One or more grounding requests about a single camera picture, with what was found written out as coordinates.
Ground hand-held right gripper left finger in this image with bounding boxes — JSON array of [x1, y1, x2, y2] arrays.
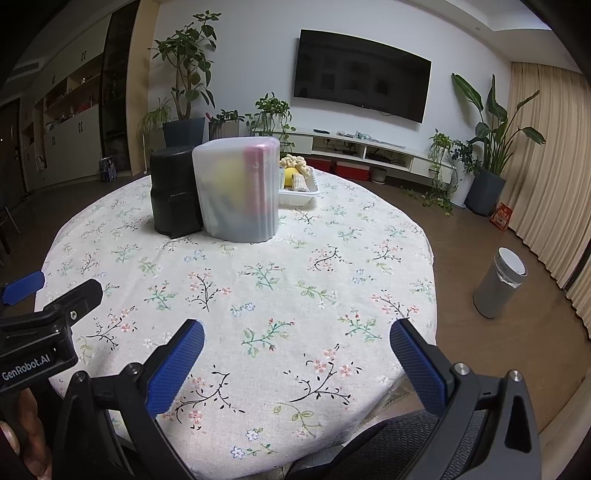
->
[[52, 318, 205, 480]]

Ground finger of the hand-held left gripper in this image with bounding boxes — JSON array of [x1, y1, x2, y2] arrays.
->
[[34, 279, 103, 330], [0, 271, 46, 306]]

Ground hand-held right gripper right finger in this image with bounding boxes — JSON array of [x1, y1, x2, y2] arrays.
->
[[390, 318, 542, 480]]

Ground translucent plastic container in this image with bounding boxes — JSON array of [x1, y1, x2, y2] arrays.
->
[[191, 136, 281, 243]]

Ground white plastic tray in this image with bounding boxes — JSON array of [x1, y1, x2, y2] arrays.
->
[[277, 166, 321, 207]]

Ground person's left hand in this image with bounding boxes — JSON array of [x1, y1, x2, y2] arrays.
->
[[0, 387, 52, 480]]

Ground grey trash can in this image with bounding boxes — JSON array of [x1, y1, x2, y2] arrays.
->
[[472, 247, 527, 319]]

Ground dark wooden door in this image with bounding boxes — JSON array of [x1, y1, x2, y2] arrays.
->
[[0, 99, 24, 208]]

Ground black cylindrical container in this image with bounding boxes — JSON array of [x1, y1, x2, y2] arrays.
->
[[149, 145, 204, 239]]

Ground large-leaf plant in dark pot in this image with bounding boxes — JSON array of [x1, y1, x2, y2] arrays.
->
[[451, 71, 546, 217]]

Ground grassy plant on white stand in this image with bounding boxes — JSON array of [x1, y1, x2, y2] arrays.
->
[[137, 97, 172, 174]]

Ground tall plant in dark pot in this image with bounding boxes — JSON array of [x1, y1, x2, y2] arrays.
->
[[152, 10, 218, 148]]

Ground dark glass cabinet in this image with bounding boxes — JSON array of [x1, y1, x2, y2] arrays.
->
[[100, 0, 139, 174]]

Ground small plant in white pot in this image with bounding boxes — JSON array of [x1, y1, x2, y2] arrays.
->
[[399, 129, 481, 215]]

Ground white television cabinet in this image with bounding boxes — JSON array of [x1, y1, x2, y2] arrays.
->
[[281, 127, 465, 183]]

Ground beige curtain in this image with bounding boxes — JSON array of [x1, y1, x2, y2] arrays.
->
[[505, 60, 591, 337]]

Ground plant in ribbed white pot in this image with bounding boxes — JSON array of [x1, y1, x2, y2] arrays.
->
[[208, 109, 245, 139]]

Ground trailing pothos plant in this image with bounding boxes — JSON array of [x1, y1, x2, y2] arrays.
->
[[245, 92, 296, 153]]

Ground white wall cabinets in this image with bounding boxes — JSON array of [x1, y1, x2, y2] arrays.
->
[[21, 46, 105, 190]]

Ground wall-mounted television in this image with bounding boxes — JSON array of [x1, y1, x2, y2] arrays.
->
[[293, 29, 432, 124]]

